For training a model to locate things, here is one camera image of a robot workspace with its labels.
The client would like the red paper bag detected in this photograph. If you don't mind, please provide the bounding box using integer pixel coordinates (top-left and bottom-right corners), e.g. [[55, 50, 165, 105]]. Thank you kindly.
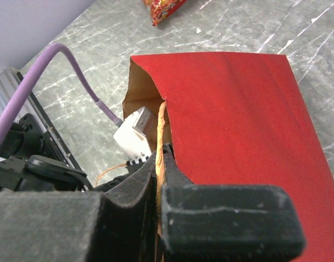
[[123, 52, 334, 261]]

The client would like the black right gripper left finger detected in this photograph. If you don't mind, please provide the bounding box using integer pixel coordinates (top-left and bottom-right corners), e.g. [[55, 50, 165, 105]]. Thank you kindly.
[[0, 156, 157, 261]]

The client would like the red cookie snack bag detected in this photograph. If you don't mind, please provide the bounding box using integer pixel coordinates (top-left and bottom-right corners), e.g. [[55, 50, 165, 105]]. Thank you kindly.
[[143, 0, 187, 26]]

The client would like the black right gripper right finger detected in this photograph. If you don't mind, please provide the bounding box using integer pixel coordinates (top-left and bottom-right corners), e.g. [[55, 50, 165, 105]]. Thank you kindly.
[[161, 144, 306, 261]]

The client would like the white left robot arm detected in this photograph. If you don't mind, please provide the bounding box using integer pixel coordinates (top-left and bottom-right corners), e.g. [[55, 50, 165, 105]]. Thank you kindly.
[[0, 114, 129, 192]]

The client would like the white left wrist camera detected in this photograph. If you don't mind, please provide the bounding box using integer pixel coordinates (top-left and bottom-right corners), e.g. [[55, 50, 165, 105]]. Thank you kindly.
[[113, 106, 156, 165]]

